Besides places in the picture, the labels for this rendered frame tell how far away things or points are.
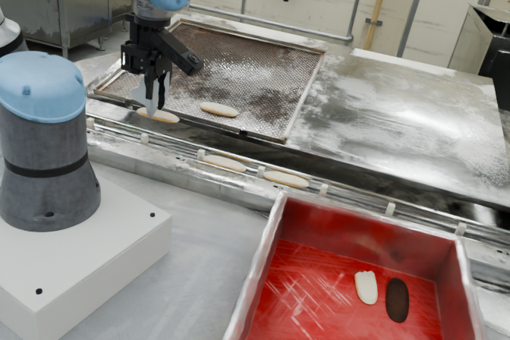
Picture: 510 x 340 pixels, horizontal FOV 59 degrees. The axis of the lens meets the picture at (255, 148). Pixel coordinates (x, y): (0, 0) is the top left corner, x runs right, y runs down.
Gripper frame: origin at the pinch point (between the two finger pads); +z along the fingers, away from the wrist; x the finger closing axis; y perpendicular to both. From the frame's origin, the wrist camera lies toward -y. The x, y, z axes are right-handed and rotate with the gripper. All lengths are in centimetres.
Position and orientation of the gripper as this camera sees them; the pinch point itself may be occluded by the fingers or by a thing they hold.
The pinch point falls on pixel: (158, 109)
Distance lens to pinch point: 102.1
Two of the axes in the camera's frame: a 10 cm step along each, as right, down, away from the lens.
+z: -1.4, 8.6, 4.9
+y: -9.5, -2.6, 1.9
